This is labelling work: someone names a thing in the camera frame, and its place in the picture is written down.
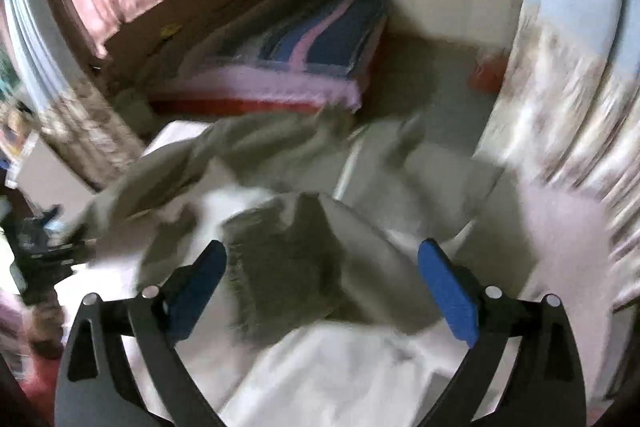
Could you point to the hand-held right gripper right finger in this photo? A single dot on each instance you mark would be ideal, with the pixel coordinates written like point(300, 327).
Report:
point(450, 292)

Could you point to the olive green jacket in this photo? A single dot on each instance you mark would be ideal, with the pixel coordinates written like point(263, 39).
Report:
point(300, 257)

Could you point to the blue floral curtain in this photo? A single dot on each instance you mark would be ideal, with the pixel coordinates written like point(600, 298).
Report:
point(565, 107)
point(75, 117)

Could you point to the low bed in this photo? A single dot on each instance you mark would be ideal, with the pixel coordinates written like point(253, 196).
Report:
point(280, 89)

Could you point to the red object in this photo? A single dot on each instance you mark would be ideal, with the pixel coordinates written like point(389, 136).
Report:
point(485, 74)

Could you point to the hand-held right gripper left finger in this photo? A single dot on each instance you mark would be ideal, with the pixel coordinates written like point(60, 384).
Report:
point(200, 287)

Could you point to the pink textured bed sheet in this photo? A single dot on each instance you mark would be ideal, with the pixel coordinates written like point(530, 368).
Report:
point(350, 382)

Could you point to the person's left hand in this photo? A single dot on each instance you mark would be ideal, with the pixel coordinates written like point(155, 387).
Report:
point(47, 324)

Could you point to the small yellow object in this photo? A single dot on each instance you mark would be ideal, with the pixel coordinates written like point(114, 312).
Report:
point(170, 30)

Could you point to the person's red clothing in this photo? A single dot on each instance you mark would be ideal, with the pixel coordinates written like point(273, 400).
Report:
point(25, 387)

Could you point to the blue pink striped blanket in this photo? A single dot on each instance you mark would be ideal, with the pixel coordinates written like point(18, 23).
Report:
point(310, 27)

